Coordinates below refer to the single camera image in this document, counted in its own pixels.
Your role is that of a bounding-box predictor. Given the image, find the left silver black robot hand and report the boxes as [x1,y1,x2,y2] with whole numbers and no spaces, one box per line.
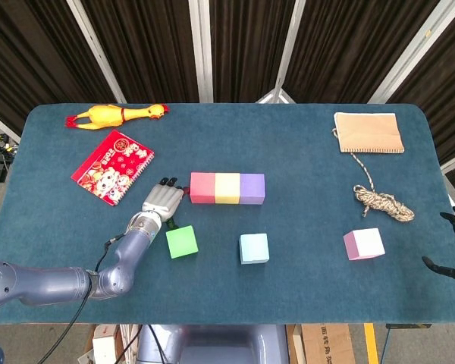
[141,177,190,231]

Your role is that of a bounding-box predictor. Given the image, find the red foam cube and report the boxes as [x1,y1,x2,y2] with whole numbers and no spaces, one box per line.
[189,172,217,205]

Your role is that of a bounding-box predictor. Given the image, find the green foam cube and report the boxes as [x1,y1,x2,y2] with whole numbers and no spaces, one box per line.
[165,224,199,260]

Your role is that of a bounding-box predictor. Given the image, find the yellow foam cube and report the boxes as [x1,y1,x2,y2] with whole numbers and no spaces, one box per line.
[215,172,241,205]

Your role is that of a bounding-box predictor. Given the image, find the purple foam cube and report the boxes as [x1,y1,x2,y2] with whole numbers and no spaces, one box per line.
[239,173,266,206]

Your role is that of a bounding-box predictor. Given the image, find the red spiral notebook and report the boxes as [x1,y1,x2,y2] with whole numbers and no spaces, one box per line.
[71,129,155,207]

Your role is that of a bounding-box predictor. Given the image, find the yellow rubber chicken toy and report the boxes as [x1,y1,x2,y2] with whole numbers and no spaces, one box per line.
[64,103,171,132]

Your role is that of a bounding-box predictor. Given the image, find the pink and white foam cube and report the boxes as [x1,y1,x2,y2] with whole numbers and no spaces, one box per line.
[343,227,386,262]

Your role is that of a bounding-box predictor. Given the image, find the light blue foam cube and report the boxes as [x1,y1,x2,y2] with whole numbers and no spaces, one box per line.
[238,233,270,265]

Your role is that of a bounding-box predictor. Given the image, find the dark brown curtain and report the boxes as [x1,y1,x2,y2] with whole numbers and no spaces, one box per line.
[0,0,455,198]

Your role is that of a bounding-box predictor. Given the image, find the grey-blue robot torso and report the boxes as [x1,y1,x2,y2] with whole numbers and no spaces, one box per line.
[136,324,289,364]

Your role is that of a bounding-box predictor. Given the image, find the white cardboard box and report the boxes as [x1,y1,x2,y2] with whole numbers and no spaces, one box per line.
[92,324,122,364]

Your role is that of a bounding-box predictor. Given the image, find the brown kraft spiral notebook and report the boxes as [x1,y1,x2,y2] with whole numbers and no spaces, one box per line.
[333,111,406,155]

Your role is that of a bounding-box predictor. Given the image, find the brown cardboard box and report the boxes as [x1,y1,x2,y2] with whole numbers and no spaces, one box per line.
[301,324,356,364]

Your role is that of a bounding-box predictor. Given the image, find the beige braided rope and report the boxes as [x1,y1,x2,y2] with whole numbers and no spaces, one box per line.
[331,127,416,223]

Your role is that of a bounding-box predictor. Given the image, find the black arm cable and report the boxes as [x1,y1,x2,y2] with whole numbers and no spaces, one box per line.
[37,233,130,364]

